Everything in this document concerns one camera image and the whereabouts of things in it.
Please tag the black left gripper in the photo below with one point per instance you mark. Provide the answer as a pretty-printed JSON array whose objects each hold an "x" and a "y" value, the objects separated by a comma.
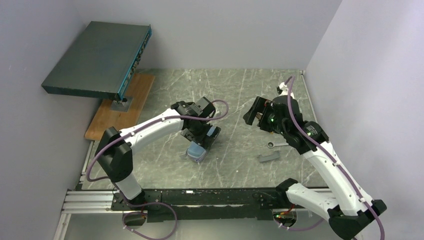
[{"x": 201, "y": 137}]

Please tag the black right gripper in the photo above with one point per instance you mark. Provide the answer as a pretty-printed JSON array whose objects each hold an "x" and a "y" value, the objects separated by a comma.
[{"x": 257, "y": 112}]

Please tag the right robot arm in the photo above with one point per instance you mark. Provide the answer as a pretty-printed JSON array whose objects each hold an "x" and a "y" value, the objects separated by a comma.
[{"x": 352, "y": 209}]

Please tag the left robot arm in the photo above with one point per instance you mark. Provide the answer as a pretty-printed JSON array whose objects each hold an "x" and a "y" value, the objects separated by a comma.
[{"x": 117, "y": 147}]

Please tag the silver ratchet wrench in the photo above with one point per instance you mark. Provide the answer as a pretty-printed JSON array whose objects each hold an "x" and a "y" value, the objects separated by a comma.
[{"x": 272, "y": 145}]

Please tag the wooden board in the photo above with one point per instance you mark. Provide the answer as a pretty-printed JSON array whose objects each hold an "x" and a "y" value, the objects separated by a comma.
[{"x": 104, "y": 118}]

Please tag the grey metal stand plate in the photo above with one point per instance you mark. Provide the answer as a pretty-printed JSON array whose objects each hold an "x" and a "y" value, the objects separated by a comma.
[{"x": 121, "y": 105}]

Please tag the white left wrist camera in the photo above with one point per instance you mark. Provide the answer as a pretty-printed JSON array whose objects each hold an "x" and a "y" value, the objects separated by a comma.
[{"x": 282, "y": 89}]

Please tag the grey plastic bracket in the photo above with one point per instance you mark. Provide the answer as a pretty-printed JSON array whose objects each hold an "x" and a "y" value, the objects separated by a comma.
[{"x": 267, "y": 158}]

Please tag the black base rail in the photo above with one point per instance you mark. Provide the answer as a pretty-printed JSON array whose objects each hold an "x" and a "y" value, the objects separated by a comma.
[{"x": 161, "y": 205}]

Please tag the dark network switch box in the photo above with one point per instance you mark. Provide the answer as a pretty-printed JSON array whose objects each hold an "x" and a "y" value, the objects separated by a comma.
[{"x": 101, "y": 62}]

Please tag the aluminium frame rail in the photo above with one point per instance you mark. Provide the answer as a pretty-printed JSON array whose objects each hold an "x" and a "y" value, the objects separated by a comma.
[{"x": 82, "y": 202}]

